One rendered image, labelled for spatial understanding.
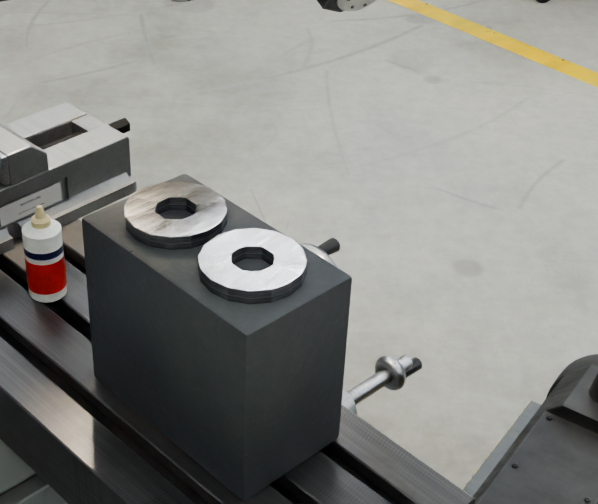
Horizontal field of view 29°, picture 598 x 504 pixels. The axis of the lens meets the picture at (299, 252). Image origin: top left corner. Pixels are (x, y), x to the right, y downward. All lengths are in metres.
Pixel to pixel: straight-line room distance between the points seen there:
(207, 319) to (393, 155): 2.42
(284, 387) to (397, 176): 2.28
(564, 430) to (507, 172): 1.78
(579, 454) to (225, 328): 0.76
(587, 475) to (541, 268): 1.43
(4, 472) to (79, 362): 0.17
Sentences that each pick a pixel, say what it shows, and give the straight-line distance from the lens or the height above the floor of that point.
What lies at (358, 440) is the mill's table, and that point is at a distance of 1.08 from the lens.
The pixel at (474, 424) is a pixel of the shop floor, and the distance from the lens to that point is 2.45.
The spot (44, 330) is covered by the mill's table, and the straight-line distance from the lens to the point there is 1.21.
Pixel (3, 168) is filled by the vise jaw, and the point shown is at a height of 1.00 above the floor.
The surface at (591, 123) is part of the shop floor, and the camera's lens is 3.63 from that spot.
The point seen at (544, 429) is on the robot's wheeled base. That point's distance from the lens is 1.59.
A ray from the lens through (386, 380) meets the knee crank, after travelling 1.78.
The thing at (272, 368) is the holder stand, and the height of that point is 1.04.
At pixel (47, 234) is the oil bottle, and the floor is 0.99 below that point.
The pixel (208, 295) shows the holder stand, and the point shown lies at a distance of 0.93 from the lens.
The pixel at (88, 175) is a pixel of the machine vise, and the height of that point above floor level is 0.94.
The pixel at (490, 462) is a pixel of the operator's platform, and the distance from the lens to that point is 1.80.
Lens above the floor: 1.65
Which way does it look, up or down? 35 degrees down
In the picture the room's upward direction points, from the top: 3 degrees clockwise
